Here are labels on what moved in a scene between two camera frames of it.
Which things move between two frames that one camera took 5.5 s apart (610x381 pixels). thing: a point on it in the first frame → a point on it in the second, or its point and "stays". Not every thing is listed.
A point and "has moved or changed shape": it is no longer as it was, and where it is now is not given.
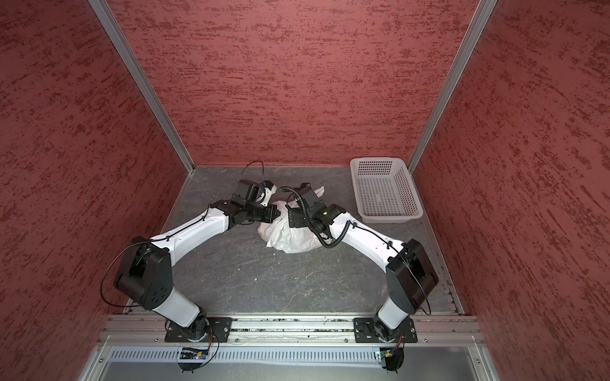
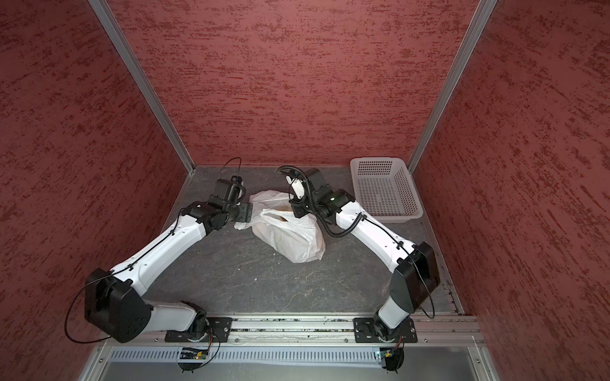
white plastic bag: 277,232 has moved or changed shape
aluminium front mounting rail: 133,328 stays
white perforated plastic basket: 385,190 stays
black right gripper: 295,217 → 301,210
